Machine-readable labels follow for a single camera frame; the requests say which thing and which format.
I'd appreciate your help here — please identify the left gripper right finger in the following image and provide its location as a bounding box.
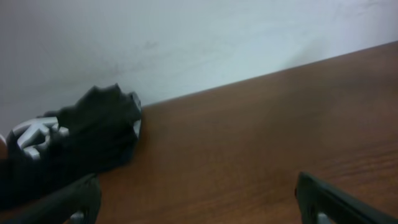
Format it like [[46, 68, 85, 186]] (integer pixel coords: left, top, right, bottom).
[[295, 172, 397, 224]]

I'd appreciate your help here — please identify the dark green t-shirt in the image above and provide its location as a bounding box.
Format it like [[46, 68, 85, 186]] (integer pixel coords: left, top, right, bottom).
[[1, 85, 142, 210]]

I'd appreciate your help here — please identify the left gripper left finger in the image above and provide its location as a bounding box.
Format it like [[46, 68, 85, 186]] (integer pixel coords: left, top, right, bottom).
[[1, 174, 102, 224]]

